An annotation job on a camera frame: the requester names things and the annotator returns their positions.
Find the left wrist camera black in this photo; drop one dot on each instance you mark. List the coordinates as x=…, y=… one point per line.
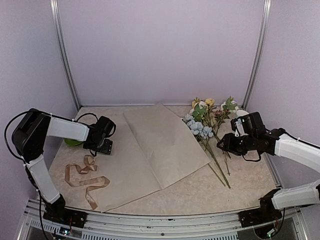
x=101, y=129

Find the right aluminium frame post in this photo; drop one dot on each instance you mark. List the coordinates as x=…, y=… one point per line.
x=267, y=4

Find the left aluminium frame post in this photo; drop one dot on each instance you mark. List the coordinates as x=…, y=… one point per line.
x=54, y=5

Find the aluminium frame post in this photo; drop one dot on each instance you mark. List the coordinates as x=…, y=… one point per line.
x=54, y=5
x=267, y=4

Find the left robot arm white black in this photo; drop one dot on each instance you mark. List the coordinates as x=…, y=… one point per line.
x=29, y=138

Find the green plate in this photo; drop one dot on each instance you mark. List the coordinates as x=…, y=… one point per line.
x=72, y=142

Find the front aluminium rail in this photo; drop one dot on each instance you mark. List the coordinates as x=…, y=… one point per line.
x=113, y=226

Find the blue hydrangea fake flower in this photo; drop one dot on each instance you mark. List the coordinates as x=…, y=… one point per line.
x=203, y=134

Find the white rose fake flower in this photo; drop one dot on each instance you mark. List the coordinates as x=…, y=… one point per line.
x=228, y=107

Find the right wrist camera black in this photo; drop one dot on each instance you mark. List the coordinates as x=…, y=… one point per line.
x=250, y=124

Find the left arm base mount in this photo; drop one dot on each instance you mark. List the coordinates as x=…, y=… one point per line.
x=69, y=217

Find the light blue mug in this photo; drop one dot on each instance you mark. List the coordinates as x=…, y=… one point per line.
x=241, y=113

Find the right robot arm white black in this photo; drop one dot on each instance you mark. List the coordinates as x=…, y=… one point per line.
x=278, y=142

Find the yellow rose fake flower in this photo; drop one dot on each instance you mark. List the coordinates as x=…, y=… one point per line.
x=201, y=110

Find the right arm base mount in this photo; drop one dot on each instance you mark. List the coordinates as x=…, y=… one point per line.
x=257, y=216

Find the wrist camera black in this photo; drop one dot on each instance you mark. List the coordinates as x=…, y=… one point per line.
x=101, y=129
x=250, y=124

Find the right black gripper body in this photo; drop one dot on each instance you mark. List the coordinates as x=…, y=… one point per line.
x=240, y=147

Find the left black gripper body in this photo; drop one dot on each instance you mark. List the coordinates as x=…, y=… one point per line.
x=101, y=147

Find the beige wrapping paper sheet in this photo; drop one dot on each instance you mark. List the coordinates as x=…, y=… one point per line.
x=152, y=149

